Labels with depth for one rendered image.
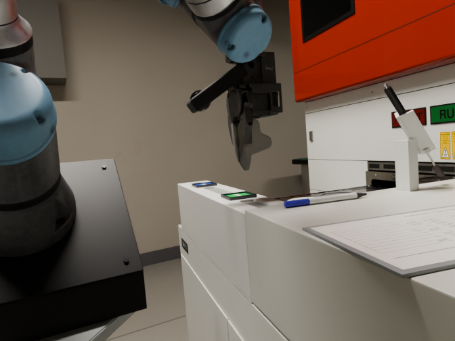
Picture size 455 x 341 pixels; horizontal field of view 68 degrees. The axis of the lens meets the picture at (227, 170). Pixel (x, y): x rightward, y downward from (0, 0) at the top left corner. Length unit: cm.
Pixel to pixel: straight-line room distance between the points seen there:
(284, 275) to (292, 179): 361
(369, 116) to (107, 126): 245
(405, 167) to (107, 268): 50
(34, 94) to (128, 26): 300
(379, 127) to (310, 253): 85
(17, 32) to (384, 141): 98
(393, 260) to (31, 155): 39
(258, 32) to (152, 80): 291
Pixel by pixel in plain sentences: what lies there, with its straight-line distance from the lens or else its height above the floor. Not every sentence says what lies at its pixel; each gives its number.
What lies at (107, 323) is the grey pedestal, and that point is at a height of 82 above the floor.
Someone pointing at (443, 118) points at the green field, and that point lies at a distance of 103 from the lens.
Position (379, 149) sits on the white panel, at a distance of 119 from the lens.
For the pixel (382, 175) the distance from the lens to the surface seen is 117.
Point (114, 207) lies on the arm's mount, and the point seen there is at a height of 97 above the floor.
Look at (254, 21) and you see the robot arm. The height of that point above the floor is 122.
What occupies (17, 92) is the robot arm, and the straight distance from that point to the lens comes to 47.
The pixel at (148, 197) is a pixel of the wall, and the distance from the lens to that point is 329.
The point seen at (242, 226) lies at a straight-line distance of 54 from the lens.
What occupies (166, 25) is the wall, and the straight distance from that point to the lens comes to 356.
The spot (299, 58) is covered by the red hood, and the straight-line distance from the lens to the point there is 147.
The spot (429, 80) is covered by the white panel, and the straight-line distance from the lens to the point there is 106.
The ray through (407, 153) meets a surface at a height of 103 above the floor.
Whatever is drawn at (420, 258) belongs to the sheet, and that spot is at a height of 97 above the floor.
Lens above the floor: 106
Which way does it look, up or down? 4 degrees down
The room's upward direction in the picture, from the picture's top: 5 degrees counter-clockwise
